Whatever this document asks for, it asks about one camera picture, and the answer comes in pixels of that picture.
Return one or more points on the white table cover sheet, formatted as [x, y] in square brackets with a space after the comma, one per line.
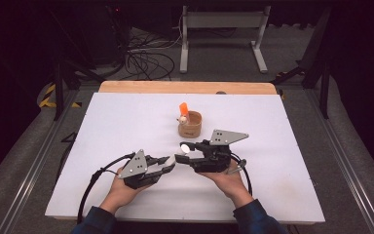
[272, 195]

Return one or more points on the grey metal stand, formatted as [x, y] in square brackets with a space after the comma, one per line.
[224, 20]

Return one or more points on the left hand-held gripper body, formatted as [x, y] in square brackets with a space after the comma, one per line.
[136, 169]

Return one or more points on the orange pink highlighter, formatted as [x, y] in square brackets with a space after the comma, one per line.
[184, 109]

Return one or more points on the black computer tower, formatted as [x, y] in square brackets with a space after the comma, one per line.
[107, 32]

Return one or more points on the person's right hand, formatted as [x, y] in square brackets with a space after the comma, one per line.
[230, 185]

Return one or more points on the wooden pen holder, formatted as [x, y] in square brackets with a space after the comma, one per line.
[190, 130]

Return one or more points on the black tripod stand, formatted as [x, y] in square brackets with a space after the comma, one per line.
[58, 91]

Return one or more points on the aluminium floor rail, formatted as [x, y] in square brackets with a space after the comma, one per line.
[354, 182]
[27, 182]

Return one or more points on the black triangular bracket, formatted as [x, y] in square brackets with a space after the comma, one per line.
[65, 140]

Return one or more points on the yellow black hazard tape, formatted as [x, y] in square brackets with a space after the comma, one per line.
[47, 103]

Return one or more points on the black slanted stand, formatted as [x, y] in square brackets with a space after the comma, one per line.
[324, 91]

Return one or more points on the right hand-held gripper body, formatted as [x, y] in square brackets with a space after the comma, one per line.
[214, 161]

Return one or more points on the person's left hand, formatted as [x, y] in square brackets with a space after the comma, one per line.
[121, 191]

